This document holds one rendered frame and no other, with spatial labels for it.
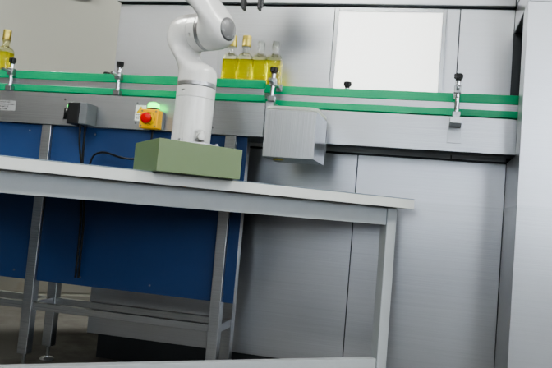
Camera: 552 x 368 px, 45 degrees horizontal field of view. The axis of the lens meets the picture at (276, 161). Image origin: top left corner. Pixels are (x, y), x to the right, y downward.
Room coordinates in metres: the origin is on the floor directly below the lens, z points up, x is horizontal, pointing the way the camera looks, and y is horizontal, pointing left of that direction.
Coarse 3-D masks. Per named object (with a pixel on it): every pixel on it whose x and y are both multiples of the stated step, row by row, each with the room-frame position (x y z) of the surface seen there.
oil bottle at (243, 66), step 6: (240, 54) 2.54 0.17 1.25; (246, 54) 2.54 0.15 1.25; (240, 60) 2.54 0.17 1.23; (246, 60) 2.53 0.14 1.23; (240, 66) 2.54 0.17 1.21; (246, 66) 2.53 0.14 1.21; (240, 72) 2.54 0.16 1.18; (246, 72) 2.53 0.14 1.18; (240, 78) 2.54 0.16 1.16; (246, 78) 2.53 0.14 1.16
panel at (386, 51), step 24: (360, 24) 2.59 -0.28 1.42; (384, 24) 2.57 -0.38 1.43; (408, 24) 2.55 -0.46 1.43; (432, 24) 2.53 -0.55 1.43; (360, 48) 2.59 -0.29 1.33; (384, 48) 2.57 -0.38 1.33; (408, 48) 2.55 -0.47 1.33; (432, 48) 2.53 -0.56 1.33; (336, 72) 2.61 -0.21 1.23; (360, 72) 2.59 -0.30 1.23; (384, 72) 2.57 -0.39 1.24; (408, 72) 2.55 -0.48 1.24; (432, 72) 2.53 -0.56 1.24
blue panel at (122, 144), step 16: (0, 128) 2.65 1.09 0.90; (16, 128) 2.63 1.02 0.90; (32, 128) 2.62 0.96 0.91; (64, 128) 2.58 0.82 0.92; (96, 128) 2.55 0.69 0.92; (0, 144) 2.65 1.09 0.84; (16, 144) 2.63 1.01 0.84; (32, 144) 2.61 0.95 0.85; (64, 144) 2.58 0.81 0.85; (80, 144) 2.57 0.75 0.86; (96, 144) 2.55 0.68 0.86; (112, 144) 2.54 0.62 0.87; (128, 144) 2.52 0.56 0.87; (224, 144) 2.44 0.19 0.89; (240, 144) 2.42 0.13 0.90; (64, 160) 2.58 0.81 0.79; (96, 160) 2.55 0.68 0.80; (112, 160) 2.54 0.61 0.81; (128, 160) 2.52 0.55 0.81; (240, 176) 2.42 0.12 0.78
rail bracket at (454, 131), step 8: (456, 80) 2.24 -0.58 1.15; (456, 88) 2.22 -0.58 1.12; (456, 96) 2.23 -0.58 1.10; (456, 104) 2.23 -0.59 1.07; (456, 112) 2.23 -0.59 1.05; (456, 120) 2.22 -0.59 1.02; (448, 128) 2.33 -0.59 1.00; (456, 128) 2.32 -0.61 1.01; (448, 136) 2.33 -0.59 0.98; (456, 136) 2.32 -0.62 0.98
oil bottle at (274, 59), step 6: (270, 54) 2.52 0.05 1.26; (276, 54) 2.52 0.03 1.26; (270, 60) 2.52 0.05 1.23; (276, 60) 2.51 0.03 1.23; (282, 60) 2.54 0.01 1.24; (270, 66) 2.52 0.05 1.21; (276, 66) 2.51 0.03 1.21; (282, 66) 2.55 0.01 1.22; (270, 72) 2.52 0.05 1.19; (282, 72) 2.56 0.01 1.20; (264, 78) 2.52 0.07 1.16; (276, 78) 2.51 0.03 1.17
